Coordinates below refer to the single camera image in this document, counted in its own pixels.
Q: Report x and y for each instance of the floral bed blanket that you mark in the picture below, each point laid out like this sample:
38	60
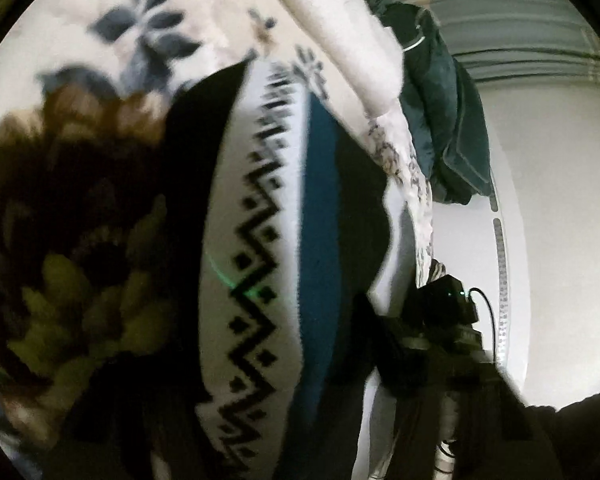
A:
80	160

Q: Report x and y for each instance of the white folded bedding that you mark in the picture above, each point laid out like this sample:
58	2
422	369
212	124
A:
340	25

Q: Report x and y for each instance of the dark sweater with patterned band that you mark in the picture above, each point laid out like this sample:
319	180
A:
260	260

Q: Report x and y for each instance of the grey moulded panel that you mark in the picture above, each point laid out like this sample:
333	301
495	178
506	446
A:
520	15

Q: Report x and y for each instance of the dark teal jacket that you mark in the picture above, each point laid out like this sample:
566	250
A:
440	110

